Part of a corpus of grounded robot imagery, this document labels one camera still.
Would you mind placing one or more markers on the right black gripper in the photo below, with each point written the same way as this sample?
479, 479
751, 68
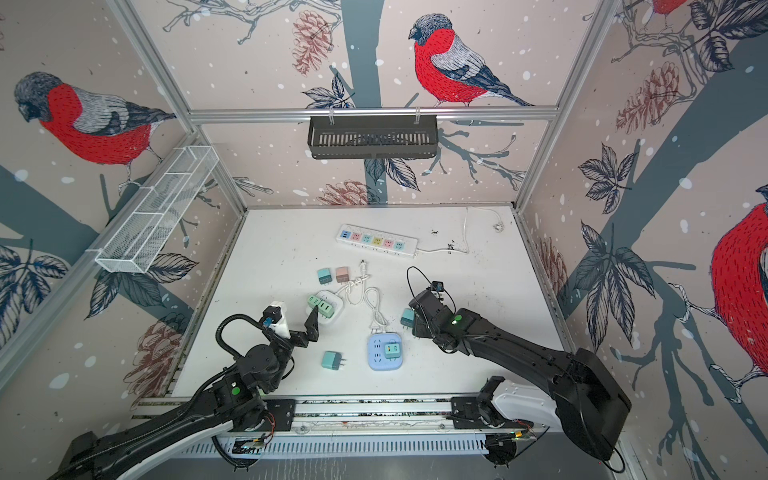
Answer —
418, 325

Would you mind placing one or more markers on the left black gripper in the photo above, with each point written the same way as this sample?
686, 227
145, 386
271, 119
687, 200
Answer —
311, 333

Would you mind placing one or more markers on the light green charger plug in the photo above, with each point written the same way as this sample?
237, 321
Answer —
327, 310

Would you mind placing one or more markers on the white square socket cube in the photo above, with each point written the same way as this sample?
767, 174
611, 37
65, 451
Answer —
331, 298

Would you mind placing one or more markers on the blue square socket cube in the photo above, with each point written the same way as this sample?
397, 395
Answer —
375, 351

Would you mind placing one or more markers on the long white power strip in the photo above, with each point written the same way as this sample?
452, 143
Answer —
376, 240

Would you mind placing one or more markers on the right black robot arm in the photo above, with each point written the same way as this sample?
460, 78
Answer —
589, 403

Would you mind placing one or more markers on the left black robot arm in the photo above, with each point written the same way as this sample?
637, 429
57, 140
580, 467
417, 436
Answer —
230, 400

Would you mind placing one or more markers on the pink charger plug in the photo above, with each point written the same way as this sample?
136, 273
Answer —
342, 275

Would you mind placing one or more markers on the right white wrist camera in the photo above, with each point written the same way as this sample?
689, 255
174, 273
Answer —
437, 288

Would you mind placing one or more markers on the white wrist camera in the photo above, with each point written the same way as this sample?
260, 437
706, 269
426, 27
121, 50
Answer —
437, 288
274, 319

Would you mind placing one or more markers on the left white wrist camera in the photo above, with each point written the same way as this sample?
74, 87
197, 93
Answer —
274, 319

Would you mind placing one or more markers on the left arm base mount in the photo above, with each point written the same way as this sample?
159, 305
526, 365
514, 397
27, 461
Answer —
278, 416

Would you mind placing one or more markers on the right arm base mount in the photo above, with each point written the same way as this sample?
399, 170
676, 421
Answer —
475, 412

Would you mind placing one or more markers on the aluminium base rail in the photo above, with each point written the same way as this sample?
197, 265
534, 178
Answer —
393, 414

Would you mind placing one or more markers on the black wall basket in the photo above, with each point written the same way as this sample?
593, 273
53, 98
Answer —
373, 137

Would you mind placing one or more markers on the white wire mesh basket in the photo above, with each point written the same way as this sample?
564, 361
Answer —
139, 240

